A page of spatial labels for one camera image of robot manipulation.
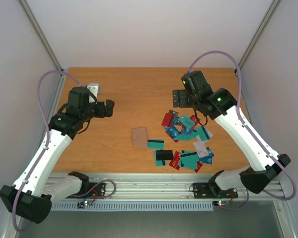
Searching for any pink leather card holder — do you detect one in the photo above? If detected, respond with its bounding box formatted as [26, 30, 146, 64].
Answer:
[132, 127, 148, 147]

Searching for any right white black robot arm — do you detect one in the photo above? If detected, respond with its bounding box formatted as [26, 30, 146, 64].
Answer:
[173, 71, 291, 197]

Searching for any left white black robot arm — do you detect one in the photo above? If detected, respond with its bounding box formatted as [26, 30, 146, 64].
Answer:
[0, 83, 115, 224]

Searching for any red card top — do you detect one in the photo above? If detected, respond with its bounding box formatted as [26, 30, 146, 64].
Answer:
[161, 113, 174, 127]

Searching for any blue card upper left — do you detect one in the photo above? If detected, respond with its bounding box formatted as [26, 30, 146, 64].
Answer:
[164, 126, 181, 139]

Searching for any blue card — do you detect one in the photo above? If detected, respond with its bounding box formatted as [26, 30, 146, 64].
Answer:
[199, 147, 214, 165]
[164, 126, 181, 139]

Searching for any teal card right upper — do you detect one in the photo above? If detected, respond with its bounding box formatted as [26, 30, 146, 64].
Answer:
[195, 126, 213, 143]

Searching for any white card with pink print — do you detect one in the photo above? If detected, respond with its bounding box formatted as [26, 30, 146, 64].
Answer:
[193, 141, 209, 158]

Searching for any teal card left middle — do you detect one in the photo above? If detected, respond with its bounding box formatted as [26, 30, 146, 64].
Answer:
[148, 139, 164, 150]

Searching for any teal card centre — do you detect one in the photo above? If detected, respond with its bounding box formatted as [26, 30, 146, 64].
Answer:
[179, 150, 199, 170]

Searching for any black card on teal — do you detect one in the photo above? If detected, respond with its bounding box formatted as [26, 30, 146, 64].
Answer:
[155, 150, 173, 161]

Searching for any red VIP card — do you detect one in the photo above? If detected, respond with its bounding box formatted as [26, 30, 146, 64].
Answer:
[169, 151, 180, 170]

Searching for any blue card far right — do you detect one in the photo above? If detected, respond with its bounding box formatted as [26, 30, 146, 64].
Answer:
[199, 147, 214, 165]

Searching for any red card bottom right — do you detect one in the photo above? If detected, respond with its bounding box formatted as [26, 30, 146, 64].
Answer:
[194, 161, 203, 173]

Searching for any teal card under black card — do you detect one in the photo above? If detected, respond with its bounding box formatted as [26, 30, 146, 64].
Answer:
[154, 150, 166, 167]

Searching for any left small circuit board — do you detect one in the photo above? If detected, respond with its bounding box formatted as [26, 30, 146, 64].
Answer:
[77, 200, 93, 209]

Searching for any small circuit board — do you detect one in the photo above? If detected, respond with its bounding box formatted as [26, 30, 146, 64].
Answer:
[213, 200, 230, 207]
[77, 200, 93, 209]

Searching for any right small circuit board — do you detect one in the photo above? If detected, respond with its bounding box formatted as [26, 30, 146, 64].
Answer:
[213, 200, 230, 207]

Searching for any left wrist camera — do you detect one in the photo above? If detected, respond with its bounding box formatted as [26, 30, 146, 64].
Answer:
[87, 83, 102, 96]

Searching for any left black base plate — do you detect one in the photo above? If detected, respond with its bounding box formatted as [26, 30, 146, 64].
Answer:
[68, 182, 106, 199]

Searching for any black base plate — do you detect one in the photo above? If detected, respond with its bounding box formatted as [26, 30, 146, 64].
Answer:
[192, 182, 238, 199]
[68, 182, 106, 199]

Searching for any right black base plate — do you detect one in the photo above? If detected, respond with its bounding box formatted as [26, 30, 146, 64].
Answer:
[192, 182, 238, 199]

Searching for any grey slotted cable duct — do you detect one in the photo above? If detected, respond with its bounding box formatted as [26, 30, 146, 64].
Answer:
[51, 201, 214, 212]

